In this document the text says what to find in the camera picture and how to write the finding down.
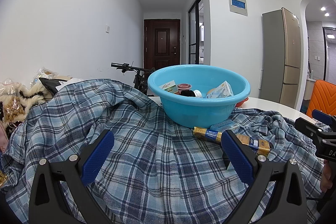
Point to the black round item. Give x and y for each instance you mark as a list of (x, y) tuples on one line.
[(187, 93)]

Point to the clear plastic snack packet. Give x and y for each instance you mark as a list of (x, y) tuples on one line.
[(44, 73)]

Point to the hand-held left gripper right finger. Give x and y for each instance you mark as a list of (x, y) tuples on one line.
[(236, 158)]

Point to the pale blue printed box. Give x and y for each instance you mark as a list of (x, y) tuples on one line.
[(221, 90)]

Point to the pale blue tissue packet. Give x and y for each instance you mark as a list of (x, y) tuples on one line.
[(225, 125)]

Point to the blue plaid shirt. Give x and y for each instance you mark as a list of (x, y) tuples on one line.
[(157, 161)]

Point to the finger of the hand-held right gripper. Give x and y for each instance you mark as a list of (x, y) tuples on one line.
[(322, 116), (307, 125)]

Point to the dark brown entrance door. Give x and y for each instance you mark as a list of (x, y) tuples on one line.
[(161, 40)]

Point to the pink bag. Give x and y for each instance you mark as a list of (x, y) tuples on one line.
[(3, 137)]

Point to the red jelly cup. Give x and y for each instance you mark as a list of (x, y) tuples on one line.
[(184, 87)]

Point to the small white bottle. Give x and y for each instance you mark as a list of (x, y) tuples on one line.
[(198, 93)]

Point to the snack bags pile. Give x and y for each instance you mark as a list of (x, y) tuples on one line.
[(36, 90)]

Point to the red plastic bowl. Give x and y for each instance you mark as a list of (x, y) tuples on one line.
[(242, 102)]

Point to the person's right hand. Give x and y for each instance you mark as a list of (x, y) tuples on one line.
[(326, 176)]

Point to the white light switch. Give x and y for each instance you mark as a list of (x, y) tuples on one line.
[(107, 28)]

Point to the black bag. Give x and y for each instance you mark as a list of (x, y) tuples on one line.
[(50, 83)]

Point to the long gold and blue box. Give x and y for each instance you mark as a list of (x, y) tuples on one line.
[(207, 133)]

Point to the clear bag of puffed snacks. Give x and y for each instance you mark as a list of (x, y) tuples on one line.
[(11, 108)]

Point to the grey and gold fridge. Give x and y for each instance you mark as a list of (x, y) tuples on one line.
[(286, 56)]

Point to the orange chair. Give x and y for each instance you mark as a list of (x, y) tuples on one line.
[(323, 95)]

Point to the black framed glass door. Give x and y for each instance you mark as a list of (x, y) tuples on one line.
[(193, 37)]

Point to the black bicycle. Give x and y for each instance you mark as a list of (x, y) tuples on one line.
[(123, 66)]

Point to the blue plastic basin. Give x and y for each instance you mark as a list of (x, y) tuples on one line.
[(197, 114)]

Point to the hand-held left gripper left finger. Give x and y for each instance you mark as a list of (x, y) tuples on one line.
[(97, 157)]

